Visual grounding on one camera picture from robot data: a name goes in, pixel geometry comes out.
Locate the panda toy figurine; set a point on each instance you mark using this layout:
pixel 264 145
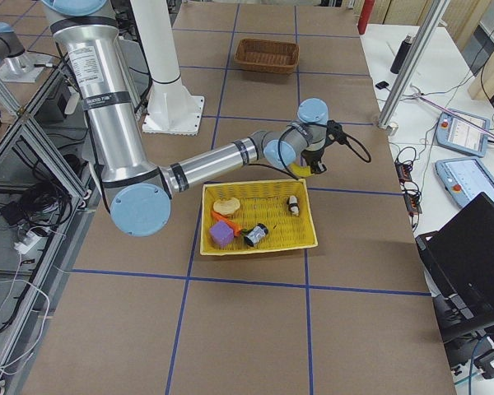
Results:
pixel 293 205

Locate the aluminium camera post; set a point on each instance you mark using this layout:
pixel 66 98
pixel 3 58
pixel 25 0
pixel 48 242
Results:
pixel 421 41

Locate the yellow woven basket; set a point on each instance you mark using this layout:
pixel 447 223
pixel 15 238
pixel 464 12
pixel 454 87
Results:
pixel 260 202

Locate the teach pendant near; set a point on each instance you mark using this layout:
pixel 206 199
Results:
pixel 465 178

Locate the toy croissant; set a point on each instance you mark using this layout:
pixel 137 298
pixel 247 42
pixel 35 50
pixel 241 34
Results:
pixel 226 207

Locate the brown wicker basket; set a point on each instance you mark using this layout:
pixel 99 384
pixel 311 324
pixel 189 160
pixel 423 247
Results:
pixel 261 55

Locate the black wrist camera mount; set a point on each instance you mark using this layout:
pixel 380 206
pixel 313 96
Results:
pixel 335 133

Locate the black water bottle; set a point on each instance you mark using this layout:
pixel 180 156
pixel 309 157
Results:
pixel 401 54

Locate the small dark jar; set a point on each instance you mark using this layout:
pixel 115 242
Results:
pixel 254 236

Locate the teach pendant far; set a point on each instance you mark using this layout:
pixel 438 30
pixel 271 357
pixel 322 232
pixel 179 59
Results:
pixel 461 132

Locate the black laptop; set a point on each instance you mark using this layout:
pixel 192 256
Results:
pixel 460 260

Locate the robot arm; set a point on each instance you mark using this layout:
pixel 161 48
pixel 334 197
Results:
pixel 16 63
pixel 140 191

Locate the red cylinder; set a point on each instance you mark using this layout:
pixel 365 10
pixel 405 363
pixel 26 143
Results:
pixel 365 15

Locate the yellow clear tape roll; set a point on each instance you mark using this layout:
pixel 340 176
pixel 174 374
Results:
pixel 300 171

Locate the small black phone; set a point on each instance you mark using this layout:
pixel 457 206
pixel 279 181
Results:
pixel 382 85

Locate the teach pendant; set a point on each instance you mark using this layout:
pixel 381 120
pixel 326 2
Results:
pixel 461 132
pixel 465 178

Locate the purple foam block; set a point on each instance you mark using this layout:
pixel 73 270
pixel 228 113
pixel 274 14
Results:
pixel 222 234

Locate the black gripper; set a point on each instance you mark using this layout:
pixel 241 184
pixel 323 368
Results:
pixel 313 156

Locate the toy carrot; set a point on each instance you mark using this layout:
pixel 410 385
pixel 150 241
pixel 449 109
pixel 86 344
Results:
pixel 237 229

